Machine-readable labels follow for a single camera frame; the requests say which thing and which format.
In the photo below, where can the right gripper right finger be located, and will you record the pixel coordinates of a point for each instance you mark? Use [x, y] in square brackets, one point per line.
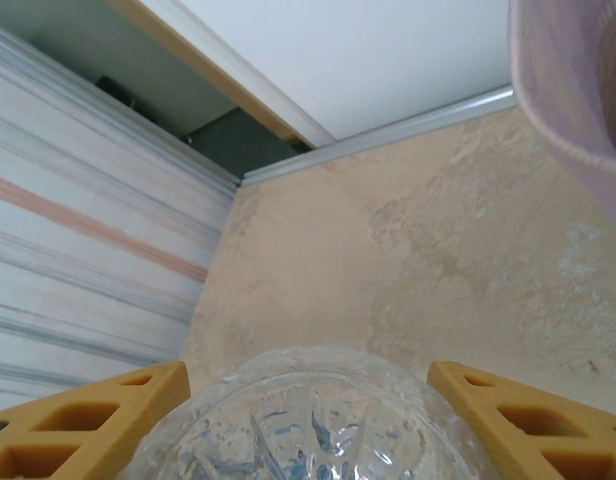
[553, 440]

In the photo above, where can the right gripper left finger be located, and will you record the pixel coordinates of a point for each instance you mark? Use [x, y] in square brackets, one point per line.
[63, 435]

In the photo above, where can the blue label white cap bottle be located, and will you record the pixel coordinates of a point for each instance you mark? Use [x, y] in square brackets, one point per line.
[313, 425]

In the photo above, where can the tan wooden door jamb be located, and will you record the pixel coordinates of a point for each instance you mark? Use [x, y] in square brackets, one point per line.
[210, 70]

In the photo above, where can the aluminium table edge rail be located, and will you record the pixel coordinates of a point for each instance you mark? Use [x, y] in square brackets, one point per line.
[388, 127]

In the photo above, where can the white door frame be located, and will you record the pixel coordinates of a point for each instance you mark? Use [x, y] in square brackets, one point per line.
[253, 80]

